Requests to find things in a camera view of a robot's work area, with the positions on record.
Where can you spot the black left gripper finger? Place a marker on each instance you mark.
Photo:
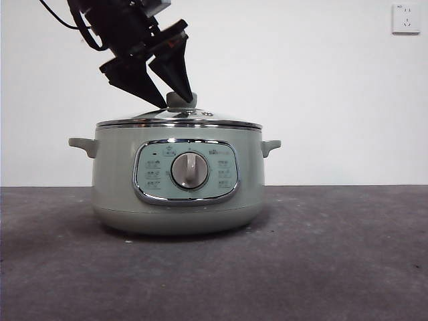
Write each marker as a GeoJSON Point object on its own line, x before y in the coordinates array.
{"type": "Point", "coordinates": [174, 70]}
{"type": "Point", "coordinates": [133, 78]}

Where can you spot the glass lid with green knob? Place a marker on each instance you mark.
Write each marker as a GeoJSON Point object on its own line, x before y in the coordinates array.
{"type": "Point", "coordinates": [207, 118]}

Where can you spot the pale green electric pot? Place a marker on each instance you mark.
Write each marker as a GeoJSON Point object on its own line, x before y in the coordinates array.
{"type": "Point", "coordinates": [113, 187]}

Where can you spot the pale grey left wrist camera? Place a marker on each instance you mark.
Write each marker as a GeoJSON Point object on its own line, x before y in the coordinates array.
{"type": "Point", "coordinates": [157, 6]}

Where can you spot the white wall socket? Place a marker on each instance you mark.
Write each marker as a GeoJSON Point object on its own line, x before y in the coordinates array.
{"type": "Point", "coordinates": [406, 19]}

